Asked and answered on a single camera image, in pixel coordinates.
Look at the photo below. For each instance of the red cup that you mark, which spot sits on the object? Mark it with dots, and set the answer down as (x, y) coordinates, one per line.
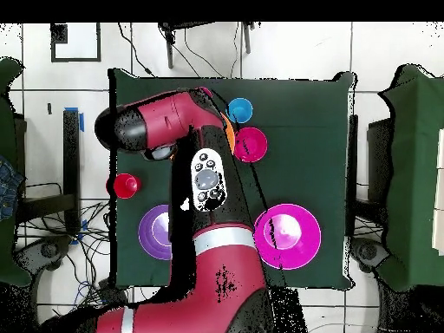
(125, 186)

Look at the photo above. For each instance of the small crimson pink bowl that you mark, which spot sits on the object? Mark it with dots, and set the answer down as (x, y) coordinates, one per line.
(255, 145)

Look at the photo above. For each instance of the small dark floor object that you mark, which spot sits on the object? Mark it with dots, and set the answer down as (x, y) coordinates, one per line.
(49, 108)

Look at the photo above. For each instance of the green cloth covered table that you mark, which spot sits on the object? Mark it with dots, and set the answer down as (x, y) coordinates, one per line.
(5, 138)
(416, 156)

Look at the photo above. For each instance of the purple bowl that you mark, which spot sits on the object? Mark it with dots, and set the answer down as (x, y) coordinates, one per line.
(152, 236)

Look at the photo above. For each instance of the blue tape strip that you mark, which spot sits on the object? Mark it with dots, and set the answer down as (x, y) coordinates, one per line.
(81, 123)

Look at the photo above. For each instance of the grey square floor frame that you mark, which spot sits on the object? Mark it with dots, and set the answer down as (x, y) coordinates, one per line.
(59, 34)

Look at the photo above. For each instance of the large magenta bowl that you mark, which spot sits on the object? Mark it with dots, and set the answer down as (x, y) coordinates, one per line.
(295, 232)

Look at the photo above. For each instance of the large orange bowl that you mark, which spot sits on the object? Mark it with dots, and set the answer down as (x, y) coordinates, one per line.
(229, 133)

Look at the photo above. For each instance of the white box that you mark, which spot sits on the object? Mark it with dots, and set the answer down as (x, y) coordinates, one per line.
(438, 190)

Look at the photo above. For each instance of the dark green tablecloth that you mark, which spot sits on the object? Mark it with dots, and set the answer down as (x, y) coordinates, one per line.
(305, 156)

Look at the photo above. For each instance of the dark metal legged stand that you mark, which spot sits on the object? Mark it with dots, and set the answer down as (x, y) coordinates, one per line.
(170, 52)

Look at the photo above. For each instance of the black metal bar stand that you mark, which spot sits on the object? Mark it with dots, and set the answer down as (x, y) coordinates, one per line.
(71, 156)

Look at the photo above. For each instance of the blue cup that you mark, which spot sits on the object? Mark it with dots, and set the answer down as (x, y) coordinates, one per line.
(241, 109)

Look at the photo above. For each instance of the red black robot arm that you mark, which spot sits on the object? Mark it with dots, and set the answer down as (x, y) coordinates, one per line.
(215, 270)

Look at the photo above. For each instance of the black power strip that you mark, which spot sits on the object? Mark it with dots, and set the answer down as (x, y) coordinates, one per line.
(112, 293)

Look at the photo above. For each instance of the blue denim fabric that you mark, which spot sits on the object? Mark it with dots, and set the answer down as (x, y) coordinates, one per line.
(8, 187)

